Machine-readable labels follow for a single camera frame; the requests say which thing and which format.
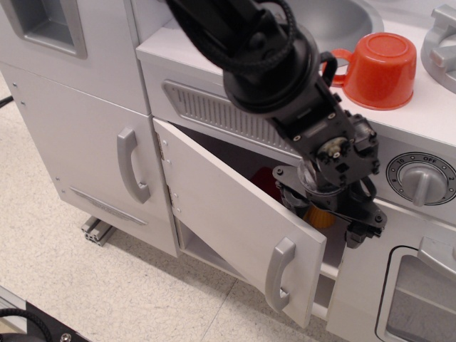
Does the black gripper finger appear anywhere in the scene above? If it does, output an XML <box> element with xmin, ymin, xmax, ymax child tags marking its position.
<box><xmin>345</xmin><ymin>222</ymin><xmax>378</xmax><ymax>249</ymax></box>
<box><xmin>279</xmin><ymin>185</ymin><xmax>311</xmax><ymax>219</ymax></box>

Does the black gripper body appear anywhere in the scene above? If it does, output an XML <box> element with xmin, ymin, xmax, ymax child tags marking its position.
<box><xmin>273</xmin><ymin>165</ymin><xmax>388</xmax><ymax>237</ymax></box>

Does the white cabinet door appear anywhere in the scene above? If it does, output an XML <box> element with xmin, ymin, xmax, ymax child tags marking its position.
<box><xmin>153</xmin><ymin>119</ymin><xmax>326</xmax><ymax>327</ymax></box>

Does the silver cabinet door handle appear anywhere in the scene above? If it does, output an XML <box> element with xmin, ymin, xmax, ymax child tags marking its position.
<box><xmin>264</xmin><ymin>237</ymin><xmax>296</xmax><ymax>312</ymax></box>

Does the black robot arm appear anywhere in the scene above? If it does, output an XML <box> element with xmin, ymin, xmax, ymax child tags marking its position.
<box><xmin>167</xmin><ymin>1</ymin><xmax>387</xmax><ymax>249</ymax></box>

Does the yellow object inside cabinet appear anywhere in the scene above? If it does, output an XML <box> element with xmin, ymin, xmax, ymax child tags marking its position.
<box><xmin>304</xmin><ymin>205</ymin><xmax>336</xmax><ymax>229</ymax></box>

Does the red object inside cabinet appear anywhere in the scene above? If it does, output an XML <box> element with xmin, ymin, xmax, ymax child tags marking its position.
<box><xmin>250</xmin><ymin>167</ymin><xmax>281</xmax><ymax>202</ymax></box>

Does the white toy kitchen body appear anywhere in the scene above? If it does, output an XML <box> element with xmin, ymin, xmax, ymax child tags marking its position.
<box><xmin>137</xmin><ymin>1</ymin><xmax>455</xmax><ymax>341</ymax></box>

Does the grey timer knob dial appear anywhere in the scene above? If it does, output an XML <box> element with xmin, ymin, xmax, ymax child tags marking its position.
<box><xmin>386</xmin><ymin>152</ymin><xmax>455</xmax><ymax>207</ymax></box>

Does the toy oven door window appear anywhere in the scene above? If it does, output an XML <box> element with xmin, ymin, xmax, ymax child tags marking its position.
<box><xmin>375</xmin><ymin>243</ymin><xmax>455</xmax><ymax>341</ymax></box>

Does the grey vent grille panel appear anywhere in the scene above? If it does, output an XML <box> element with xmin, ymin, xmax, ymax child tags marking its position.
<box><xmin>162</xmin><ymin>80</ymin><xmax>299</xmax><ymax>157</ymax></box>

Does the orange plastic cup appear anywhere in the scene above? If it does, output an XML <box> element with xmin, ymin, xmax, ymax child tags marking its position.
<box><xmin>332</xmin><ymin>32</ymin><xmax>417</xmax><ymax>110</ymax></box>

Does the grey toy faucet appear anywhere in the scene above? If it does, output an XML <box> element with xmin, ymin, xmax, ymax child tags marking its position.
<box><xmin>420</xmin><ymin>4</ymin><xmax>455</xmax><ymax>93</ymax></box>

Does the silver toy sink bowl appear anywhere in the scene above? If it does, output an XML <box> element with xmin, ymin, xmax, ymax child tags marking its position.
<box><xmin>288</xmin><ymin>0</ymin><xmax>384</xmax><ymax>51</ymax></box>

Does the silver fridge emblem badge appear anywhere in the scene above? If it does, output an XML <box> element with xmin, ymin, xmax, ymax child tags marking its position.
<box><xmin>70</xmin><ymin>187</ymin><xmax>148</xmax><ymax>226</ymax></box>

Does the white toy fridge door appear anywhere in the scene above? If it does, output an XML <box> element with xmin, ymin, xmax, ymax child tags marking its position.
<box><xmin>1</xmin><ymin>64</ymin><xmax>180</xmax><ymax>256</ymax></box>

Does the grey ice dispenser recess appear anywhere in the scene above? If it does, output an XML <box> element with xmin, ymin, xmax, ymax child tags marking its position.
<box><xmin>1</xmin><ymin>0</ymin><xmax>88</xmax><ymax>59</ymax></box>

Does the silver oven door handle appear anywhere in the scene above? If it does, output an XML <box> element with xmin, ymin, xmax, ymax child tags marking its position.
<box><xmin>418</xmin><ymin>237</ymin><xmax>455</xmax><ymax>280</ymax></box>

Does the silver fridge door handle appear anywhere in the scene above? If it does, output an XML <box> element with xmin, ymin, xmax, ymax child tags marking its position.
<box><xmin>116</xmin><ymin>127</ymin><xmax>150</xmax><ymax>204</ymax></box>

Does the aluminium extrusion rail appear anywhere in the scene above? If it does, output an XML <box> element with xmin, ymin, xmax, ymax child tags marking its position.
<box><xmin>81</xmin><ymin>217</ymin><xmax>116</xmax><ymax>247</ymax></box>

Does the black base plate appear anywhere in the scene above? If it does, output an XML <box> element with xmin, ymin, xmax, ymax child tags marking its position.
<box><xmin>0</xmin><ymin>284</ymin><xmax>97</xmax><ymax>342</ymax></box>

